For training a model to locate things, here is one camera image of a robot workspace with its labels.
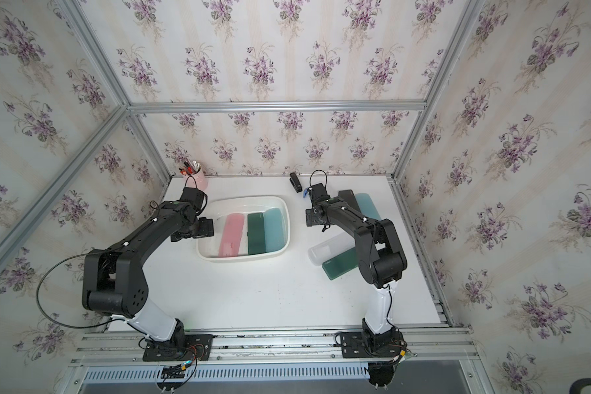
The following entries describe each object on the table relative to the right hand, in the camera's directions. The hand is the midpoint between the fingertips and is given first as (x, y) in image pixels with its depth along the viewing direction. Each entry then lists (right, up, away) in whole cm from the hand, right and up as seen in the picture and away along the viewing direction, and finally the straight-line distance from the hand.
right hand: (324, 217), depth 98 cm
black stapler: (-12, +16, +16) cm, 25 cm away
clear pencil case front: (-2, -13, -5) cm, 14 cm away
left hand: (-48, -6, -9) cm, 49 cm away
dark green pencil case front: (+5, -16, -9) cm, 19 cm away
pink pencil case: (-38, -8, 0) cm, 39 cm away
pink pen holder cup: (-57, +16, +13) cm, 61 cm away
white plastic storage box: (-46, -12, -3) cm, 48 cm away
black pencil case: (+13, +8, +13) cm, 20 cm away
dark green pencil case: (-28, -6, 0) cm, 29 cm away
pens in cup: (-60, +22, +10) cm, 64 cm away
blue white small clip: (-7, +11, +16) cm, 21 cm away
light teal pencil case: (-21, -8, 0) cm, 22 cm away
